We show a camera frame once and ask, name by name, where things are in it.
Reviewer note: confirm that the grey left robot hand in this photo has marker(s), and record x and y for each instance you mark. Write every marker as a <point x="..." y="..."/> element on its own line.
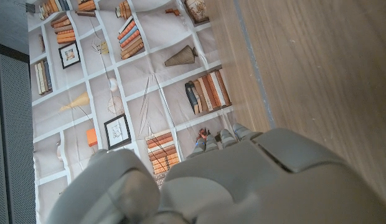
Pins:
<point x="258" y="186"/>

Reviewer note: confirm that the printed bookshelf backdrop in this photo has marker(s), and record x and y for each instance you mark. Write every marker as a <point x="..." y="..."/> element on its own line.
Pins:
<point x="134" y="77"/>

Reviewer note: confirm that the dark perforated panel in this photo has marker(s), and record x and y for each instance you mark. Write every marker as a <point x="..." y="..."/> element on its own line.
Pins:
<point x="12" y="124"/>

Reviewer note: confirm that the black backdrop clip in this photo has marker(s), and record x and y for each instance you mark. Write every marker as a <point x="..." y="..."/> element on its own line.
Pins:
<point x="30" y="8"/>

